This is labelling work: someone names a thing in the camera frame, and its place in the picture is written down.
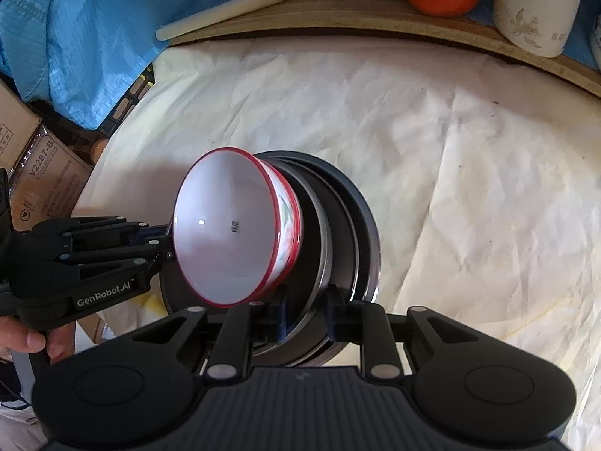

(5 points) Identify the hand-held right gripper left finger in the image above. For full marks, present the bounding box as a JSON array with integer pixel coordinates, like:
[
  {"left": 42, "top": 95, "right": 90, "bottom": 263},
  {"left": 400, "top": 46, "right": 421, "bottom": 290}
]
[{"left": 134, "top": 286, "right": 289, "bottom": 379}]

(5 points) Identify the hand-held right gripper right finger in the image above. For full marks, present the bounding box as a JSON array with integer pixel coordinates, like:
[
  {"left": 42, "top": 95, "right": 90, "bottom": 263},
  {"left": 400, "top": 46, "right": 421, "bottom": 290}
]
[{"left": 326, "top": 284, "right": 475, "bottom": 379}]

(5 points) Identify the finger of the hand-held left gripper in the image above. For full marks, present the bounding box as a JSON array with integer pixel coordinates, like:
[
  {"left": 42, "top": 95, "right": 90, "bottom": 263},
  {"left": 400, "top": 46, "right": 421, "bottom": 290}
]
[
  {"left": 30, "top": 216, "right": 170, "bottom": 250},
  {"left": 56, "top": 237, "right": 178, "bottom": 283}
]

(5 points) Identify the steel bowl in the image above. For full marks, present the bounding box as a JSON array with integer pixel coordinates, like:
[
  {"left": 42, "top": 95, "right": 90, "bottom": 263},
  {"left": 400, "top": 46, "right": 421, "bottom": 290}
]
[{"left": 256, "top": 150, "right": 335, "bottom": 339}]

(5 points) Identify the small steel plate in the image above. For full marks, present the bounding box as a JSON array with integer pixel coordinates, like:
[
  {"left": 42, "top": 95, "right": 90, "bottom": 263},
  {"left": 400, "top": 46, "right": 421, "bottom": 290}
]
[{"left": 160, "top": 150, "right": 363, "bottom": 358}]

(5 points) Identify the large steel plate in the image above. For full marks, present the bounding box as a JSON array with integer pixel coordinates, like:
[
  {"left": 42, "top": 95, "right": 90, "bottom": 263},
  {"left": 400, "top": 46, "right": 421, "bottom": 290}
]
[{"left": 159, "top": 150, "right": 381, "bottom": 368}]

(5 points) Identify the person's left hand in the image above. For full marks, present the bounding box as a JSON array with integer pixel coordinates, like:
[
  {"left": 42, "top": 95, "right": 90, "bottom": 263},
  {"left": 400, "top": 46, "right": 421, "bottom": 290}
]
[{"left": 0, "top": 315, "right": 77, "bottom": 363}]

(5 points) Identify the plain cardboard box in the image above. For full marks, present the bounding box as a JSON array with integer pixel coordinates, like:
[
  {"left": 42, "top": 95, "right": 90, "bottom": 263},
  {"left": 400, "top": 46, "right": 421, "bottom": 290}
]
[{"left": 75, "top": 312, "right": 118, "bottom": 346}]

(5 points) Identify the printed cardboard box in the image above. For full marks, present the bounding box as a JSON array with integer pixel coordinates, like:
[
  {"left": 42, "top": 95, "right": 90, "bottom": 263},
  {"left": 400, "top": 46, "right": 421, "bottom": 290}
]
[{"left": 7, "top": 122, "right": 95, "bottom": 233}]

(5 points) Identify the open brown cardboard box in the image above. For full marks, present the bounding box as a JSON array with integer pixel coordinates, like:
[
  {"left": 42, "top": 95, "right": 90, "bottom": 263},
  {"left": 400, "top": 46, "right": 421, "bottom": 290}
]
[{"left": 0, "top": 77, "right": 43, "bottom": 172}]

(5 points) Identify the black plastic crate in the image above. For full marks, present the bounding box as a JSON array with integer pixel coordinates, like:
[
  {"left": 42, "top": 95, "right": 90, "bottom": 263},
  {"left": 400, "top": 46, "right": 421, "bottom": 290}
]
[{"left": 94, "top": 63, "right": 158, "bottom": 144}]

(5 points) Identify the person's light clothing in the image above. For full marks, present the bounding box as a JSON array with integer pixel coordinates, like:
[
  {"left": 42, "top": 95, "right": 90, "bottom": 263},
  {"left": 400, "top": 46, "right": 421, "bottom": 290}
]
[{"left": 0, "top": 362, "right": 50, "bottom": 447}]

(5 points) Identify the light blue coat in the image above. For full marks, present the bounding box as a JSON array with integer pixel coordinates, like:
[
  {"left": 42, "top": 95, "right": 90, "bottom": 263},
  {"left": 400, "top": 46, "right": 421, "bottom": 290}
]
[{"left": 0, "top": 0, "right": 595, "bottom": 130}]

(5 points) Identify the white rolling pin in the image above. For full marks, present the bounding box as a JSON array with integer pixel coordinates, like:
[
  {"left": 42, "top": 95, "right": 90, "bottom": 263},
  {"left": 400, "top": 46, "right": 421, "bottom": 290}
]
[{"left": 155, "top": 0, "right": 339, "bottom": 41}]

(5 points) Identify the wooden shelf board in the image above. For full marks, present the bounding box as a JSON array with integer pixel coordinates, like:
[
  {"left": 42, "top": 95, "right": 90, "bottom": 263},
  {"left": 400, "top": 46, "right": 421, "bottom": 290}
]
[{"left": 166, "top": 0, "right": 601, "bottom": 99}]

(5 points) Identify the white thermos cup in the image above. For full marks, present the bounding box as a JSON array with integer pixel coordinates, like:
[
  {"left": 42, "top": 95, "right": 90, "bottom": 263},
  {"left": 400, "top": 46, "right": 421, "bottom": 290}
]
[{"left": 492, "top": 0, "right": 585, "bottom": 58}]

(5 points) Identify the white bottle with blue lid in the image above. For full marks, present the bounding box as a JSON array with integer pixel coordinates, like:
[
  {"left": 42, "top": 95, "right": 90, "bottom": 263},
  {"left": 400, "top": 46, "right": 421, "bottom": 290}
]
[{"left": 588, "top": 21, "right": 601, "bottom": 69}]

